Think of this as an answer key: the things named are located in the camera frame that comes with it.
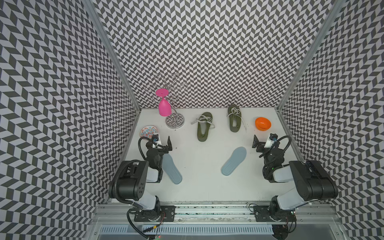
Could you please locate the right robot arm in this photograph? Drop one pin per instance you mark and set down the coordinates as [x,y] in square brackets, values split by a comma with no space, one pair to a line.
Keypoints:
[312,182]

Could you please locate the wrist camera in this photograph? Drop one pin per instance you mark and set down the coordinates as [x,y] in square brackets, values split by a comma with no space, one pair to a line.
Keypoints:
[156,141]
[271,140]

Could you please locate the wire glass rack stand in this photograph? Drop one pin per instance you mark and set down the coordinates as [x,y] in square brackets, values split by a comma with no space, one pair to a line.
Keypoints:
[175,86]

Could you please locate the orange bowl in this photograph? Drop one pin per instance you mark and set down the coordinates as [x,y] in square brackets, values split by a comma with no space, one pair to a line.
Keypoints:
[262,124]

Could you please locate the grey-blue insole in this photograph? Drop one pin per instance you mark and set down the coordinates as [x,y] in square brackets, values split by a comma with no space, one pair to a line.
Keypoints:
[237,157]
[171,170]

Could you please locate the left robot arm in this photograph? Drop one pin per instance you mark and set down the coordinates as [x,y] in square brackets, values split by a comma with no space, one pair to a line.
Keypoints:
[128,186]

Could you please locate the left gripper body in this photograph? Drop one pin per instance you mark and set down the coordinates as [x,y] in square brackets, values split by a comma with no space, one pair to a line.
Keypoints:
[164,150]

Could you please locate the aluminium mounting rail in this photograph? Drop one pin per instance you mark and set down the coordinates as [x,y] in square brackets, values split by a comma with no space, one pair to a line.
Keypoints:
[214,213]

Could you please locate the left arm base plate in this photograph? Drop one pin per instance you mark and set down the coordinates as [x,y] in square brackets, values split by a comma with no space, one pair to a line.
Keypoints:
[168,213]

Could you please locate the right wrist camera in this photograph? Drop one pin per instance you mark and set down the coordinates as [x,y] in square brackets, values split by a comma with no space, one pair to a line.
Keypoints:
[271,140]

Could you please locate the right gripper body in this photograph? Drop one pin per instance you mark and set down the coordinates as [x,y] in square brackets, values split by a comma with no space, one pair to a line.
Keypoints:
[265,151]

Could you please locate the patterned small plate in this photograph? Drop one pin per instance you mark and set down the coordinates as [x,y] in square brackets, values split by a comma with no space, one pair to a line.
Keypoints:
[148,131]

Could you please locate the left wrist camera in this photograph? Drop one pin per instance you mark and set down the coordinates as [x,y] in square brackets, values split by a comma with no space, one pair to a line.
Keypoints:
[156,141]

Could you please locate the pink plastic wine glass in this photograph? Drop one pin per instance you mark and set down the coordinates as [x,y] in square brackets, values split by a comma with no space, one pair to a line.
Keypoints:
[164,107]

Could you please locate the olive green shoe with laces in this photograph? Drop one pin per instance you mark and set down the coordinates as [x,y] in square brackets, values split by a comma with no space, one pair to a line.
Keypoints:
[204,124]

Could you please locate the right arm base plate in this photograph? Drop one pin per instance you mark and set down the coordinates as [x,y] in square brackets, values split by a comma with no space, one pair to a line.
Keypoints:
[264,214]

